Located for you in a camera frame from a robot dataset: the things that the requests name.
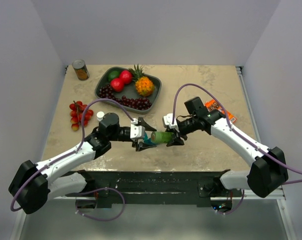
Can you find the white-capped dark pill bottle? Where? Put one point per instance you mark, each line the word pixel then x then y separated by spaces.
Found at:
pixel 100 115

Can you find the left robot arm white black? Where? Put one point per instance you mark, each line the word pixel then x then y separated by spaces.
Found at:
pixel 34 183

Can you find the red apple rear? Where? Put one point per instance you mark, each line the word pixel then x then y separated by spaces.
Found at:
pixel 126 76

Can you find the green pill bottle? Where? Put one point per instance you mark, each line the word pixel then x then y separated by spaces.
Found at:
pixel 161 137

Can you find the grey plastic fruit tray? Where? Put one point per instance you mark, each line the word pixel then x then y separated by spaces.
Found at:
pixel 130 91

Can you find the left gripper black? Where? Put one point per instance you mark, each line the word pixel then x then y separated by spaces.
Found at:
pixel 142 146

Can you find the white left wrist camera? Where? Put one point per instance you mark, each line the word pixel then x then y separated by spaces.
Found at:
pixel 137 131

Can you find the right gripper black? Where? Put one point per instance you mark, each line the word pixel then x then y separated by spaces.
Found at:
pixel 177 140

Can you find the dark purple grape bunch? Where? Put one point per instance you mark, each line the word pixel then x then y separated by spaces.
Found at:
pixel 107 92

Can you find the red cherry tomato bunch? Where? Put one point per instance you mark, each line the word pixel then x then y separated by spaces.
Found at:
pixel 79 119

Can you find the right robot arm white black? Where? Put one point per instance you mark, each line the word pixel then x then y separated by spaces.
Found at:
pixel 266 173

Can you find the red apple front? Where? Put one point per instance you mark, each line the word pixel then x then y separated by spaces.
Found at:
pixel 117 84

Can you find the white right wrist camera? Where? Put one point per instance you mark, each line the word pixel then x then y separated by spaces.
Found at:
pixel 169 120

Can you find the green lime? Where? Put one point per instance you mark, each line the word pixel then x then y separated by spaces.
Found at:
pixel 113 75

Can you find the tin can yellow label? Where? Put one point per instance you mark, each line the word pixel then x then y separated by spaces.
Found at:
pixel 80 69

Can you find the teal five-day pill organizer strip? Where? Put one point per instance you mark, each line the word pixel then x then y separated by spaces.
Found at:
pixel 147 140

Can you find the red apple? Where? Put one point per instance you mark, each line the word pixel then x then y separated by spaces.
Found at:
pixel 126 76
pixel 117 84

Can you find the aluminium frame rail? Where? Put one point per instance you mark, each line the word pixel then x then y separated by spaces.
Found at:
pixel 255 104

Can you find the black table front rail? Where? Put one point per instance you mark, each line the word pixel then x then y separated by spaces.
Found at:
pixel 107 188

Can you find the orange toy pineapple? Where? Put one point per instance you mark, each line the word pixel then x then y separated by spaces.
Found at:
pixel 144 86

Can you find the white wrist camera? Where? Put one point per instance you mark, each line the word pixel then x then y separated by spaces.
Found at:
pixel 169 120
pixel 137 131

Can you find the orange snack box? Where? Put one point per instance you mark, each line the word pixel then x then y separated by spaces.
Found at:
pixel 213 105

